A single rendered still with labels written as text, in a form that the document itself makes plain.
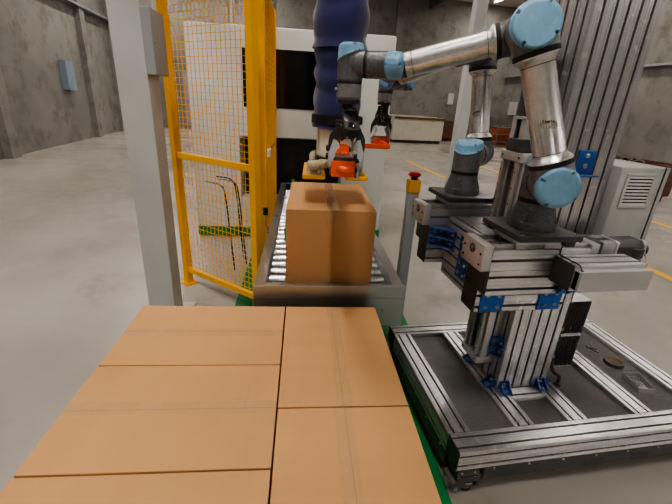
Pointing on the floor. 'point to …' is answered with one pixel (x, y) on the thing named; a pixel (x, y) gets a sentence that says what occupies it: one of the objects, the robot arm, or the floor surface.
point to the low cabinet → (416, 129)
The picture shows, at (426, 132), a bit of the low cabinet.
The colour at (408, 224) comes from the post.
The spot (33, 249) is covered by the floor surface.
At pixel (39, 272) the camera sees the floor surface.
